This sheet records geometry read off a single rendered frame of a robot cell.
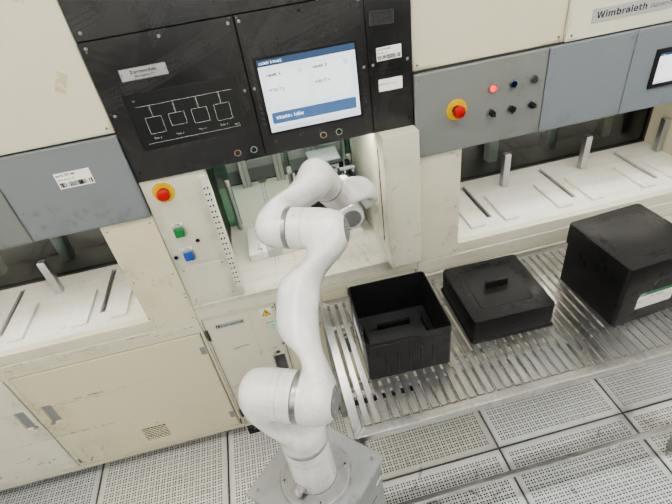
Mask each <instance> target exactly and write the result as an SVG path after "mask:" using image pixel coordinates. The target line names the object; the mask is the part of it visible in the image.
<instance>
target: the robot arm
mask: <svg viewBox="0 0 672 504"><path fill-rule="evenodd" d="M337 170H338V174H337V173H336V172H335V170H334V169H333V168H332V167H331V165H330V164H329V163H328V162H326V161H325V160H323V159H320V158H310V159H308V160H306V161H305V162H304V163H303V164H302V165H301V167H300V169H299V171H298V173H297V175H296V177H295V179H294V181H293V182H292V183H291V184H290V185H289V186H288V187H287V188H286V189H285V190H284V191H282V192H281V193H279V194H278V195H276V196H275V197H273V198H272V199H271V200H269V201H268V202H267V203H266V204H265V205H264V206H263V208H262V209H261V210H260V212H259V213H258V215H257V218H256V221H255V233H256V235H257V237H258V239H259V240H260V241H261V242H262V243H263V244H265V245H266V246H269V247H273V248H285V249H306V250H307V253H306V256H305V258H304V259H303V260H302V262H300V263H299V264H298V265H297V266H296V267H294V268H293V269H292V270H291V271H289V272H288V273H287V274H286V275H285V276H284V277H283V278H282V280H281V281H280V284H279V287H278V292H277V304H276V323H277V329H278V332H279V334H280V337H281V338H282V340H283V341H284V343H285V344H286V345H287V346H288V347H289V348H290V349H291V350H293V352H294V353H295V354H296V355H297V356H298V358H299V360H300V362H301V366H302V369H301V370H297V369H287V368H278V367H258V368H254V369H252V370H250V371H249V372H248V373H247V374H246V375H245V376H244V377H243V379H242V381H241V382H240V386H239V389H238V402H239V406H240V409H241V411H242V413H243V414H244V416H245V417H246V418H247V419H248V421H249V422H250V423H252V424H253V425H254V426H255V427H256V428H258V429H259V430H260V431H262V432H263V433H265V434H266V435H268V436H270V437H271V438H273V439H275V440H276V441H278V442H279V443H280V444H281V447H282V450H283V452H284V455H285V458H286V461H285V463H284V466H283V469H282V473H281V482H282V487H283V490H284V493H285V495H286V497H287V498H288V499H289V500H290V502H291V503H293V504H334V503H335V502H336V501H337V500H338V499H339V498H340V497H341V496H342V495H343V493H344V492H345V490H346V488H347V485H348V482H349V476H350V470H349V464H348V460H347V458H346V456H345V454H344V453H343V452H342V450H341V449H339V448H338V447H337V446H336V445H334V444H332V443H330V440H329V436H328V432H327V428H326V425H327V424H329V423H330V422H332V421H333V419H334V418H335V417H336V415H337V414H338V409H339V405H340V394H339V393H340V392H339V389H338V385H337V382H336V379H335V377H334V374H333V372H332V370H331V368H330V365H329V363H328V361H327V359H326V356H325V353H324V351H323V347H322V344H321V339H320V332H319V302H320V290H321V284H322V281H323V278H324V276H325V274H326V273H327V271H328V270H329V269H330V267H331V266H332V265H333V264H334V263H335V262H336V260H337V259H338V258H339V257H340V256H341V255H342V254H343V252H344V251H345V249H346V248H347V245H348V242H349V238H350V229H353V228H356V227H358V226H359V225H360V224H361V223H362V222H363V220H364V212H363V211H364V210H366V209H367V208H369V207H371V206H372V205H374V204H375V203H376V202H377V201H378V199H379V193H378V191H377V189H376V187H375V186H374V184H373V183H372V182H371V181H370V180H369V179H367V178H365V177H363V176H350V175H349V174H345V173H344V172H342V170H340V169H339V168H337ZM318 201H319V202H320V203H322V204H323V205H324V206H325V207H327V208H321V207H311V206H312V205H314V204H315V203H317V202H318Z"/></svg>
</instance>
